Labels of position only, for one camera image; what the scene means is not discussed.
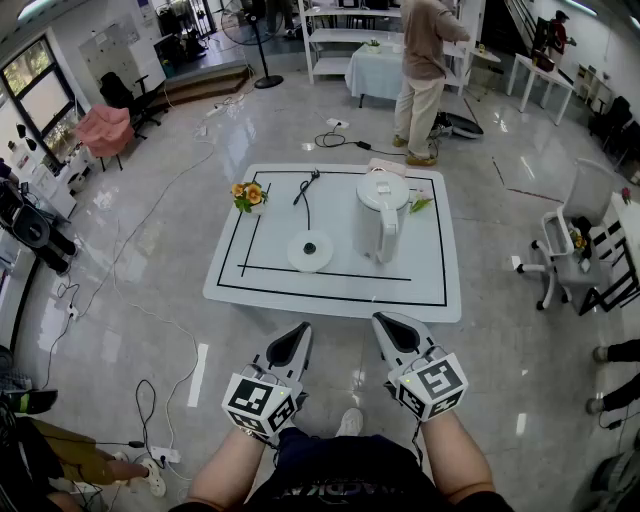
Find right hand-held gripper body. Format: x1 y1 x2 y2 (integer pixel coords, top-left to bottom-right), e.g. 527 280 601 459
383 344 470 422

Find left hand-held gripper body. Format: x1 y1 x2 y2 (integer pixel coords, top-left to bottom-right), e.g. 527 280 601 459
222 354 308 436

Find white round kettle base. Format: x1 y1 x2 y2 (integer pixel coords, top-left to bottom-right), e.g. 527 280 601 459
286 228 335 274

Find white electric kettle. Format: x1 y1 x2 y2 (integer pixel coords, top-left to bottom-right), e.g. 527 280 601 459
352 168 412 265

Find person's right forearm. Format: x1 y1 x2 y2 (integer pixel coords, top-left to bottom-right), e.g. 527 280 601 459
418 412 497 507

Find person's left forearm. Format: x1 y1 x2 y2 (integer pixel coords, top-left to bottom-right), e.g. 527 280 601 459
184 424 281 512

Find person's dark shorts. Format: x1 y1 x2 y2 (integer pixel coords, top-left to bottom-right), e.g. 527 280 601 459
276 426 421 464

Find person's white shoe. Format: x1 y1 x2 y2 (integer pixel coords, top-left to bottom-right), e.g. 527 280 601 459
334 407 365 439

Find person's black shirt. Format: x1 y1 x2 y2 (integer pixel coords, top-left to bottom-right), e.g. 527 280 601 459
169 434 516 512

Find pale pink flower sprig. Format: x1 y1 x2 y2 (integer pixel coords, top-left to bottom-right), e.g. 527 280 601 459
408 188 435 215

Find orange flower bouquet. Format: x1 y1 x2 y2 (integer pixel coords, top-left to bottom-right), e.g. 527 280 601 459
230 181 271 216

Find pink digital clock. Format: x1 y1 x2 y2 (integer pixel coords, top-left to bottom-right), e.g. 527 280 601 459
367 157 409 179

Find black oval floor device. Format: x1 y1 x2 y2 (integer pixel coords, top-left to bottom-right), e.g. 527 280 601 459
433 112 485 140

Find white office chair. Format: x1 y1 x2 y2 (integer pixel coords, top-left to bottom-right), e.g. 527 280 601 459
512 158 622 314

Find table with pale cloth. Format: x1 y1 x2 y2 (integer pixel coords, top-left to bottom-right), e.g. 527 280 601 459
344 43 407 109

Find wooden step platform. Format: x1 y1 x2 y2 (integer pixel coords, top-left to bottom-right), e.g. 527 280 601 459
163 64 252 110

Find pink covered chair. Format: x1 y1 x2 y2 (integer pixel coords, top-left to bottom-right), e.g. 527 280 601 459
74 104 136 172

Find black standing fan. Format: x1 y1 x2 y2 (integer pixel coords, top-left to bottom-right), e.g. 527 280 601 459
219 0 285 90

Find black office chair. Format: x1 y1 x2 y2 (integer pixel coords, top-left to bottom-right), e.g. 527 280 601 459
588 94 635 152
99 72 164 140

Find white shelf unit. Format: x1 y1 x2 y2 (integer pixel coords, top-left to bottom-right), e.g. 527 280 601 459
299 0 482 97

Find whiteboard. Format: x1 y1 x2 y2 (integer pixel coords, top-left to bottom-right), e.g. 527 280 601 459
78 12 167 109

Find thin black floor cable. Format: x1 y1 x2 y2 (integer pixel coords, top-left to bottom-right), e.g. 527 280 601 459
134 379 164 469

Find black power cord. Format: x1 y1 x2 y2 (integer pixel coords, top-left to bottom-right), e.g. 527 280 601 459
292 169 322 232

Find long white floor cable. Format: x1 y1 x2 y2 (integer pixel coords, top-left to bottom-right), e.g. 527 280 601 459
74 124 217 321

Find black adapter cable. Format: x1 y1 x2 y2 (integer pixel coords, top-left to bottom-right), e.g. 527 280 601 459
314 130 407 157

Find white desk with black frame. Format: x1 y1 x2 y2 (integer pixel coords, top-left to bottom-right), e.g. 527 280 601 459
579 192 640 317

